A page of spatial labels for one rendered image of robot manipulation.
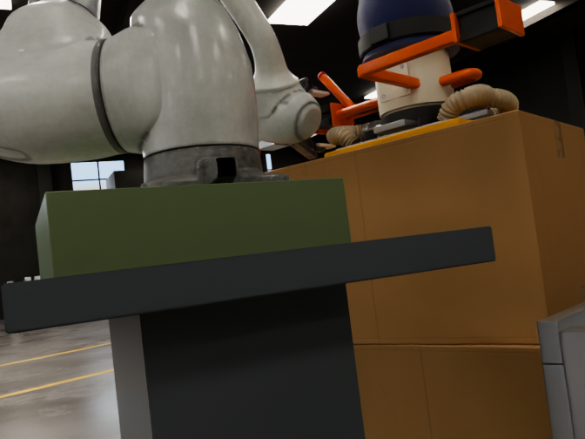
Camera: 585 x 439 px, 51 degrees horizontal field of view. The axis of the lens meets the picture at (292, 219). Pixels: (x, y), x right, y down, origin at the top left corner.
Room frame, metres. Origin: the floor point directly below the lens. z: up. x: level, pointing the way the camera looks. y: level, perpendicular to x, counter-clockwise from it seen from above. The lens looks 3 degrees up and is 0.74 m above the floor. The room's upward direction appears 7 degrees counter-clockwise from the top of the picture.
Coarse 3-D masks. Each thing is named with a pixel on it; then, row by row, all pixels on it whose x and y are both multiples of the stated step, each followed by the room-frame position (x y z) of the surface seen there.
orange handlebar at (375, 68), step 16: (448, 32) 1.01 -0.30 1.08; (416, 48) 1.05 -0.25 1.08; (432, 48) 1.03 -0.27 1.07; (368, 64) 1.12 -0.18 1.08; (384, 64) 1.10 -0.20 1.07; (384, 80) 1.19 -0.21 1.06; (400, 80) 1.23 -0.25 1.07; (416, 80) 1.27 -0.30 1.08; (448, 80) 1.27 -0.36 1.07; (464, 80) 1.29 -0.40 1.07; (336, 112) 1.48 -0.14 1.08; (352, 112) 1.46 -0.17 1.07; (368, 112) 1.47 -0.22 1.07
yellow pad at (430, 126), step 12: (420, 120) 1.24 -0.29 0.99; (444, 120) 1.18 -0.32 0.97; (456, 120) 1.15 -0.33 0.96; (468, 120) 1.17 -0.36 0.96; (372, 132) 1.33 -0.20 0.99; (396, 132) 1.26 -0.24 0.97; (408, 132) 1.22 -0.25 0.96; (420, 132) 1.20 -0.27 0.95; (360, 144) 1.30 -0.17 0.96; (372, 144) 1.28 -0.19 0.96
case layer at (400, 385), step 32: (384, 352) 1.24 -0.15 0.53; (416, 352) 1.19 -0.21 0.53; (448, 352) 1.14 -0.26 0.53; (480, 352) 1.10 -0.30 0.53; (512, 352) 1.06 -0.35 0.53; (384, 384) 1.24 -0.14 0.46; (416, 384) 1.19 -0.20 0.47; (448, 384) 1.14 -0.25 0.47; (480, 384) 1.10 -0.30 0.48; (512, 384) 1.06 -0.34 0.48; (544, 384) 1.02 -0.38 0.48; (384, 416) 1.25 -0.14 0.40; (416, 416) 1.20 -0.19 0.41; (448, 416) 1.15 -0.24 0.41; (480, 416) 1.11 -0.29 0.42; (512, 416) 1.07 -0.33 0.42; (544, 416) 1.03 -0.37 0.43
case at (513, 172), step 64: (448, 128) 1.11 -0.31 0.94; (512, 128) 1.04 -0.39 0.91; (576, 128) 1.29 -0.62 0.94; (384, 192) 1.21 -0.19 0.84; (448, 192) 1.12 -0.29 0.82; (512, 192) 1.05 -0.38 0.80; (576, 192) 1.23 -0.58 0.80; (512, 256) 1.06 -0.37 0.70; (576, 256) 1.18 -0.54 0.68; (384, 320) 1.23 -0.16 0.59; (448, 320) 1.14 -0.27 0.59; (512, 320) 1.07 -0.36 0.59
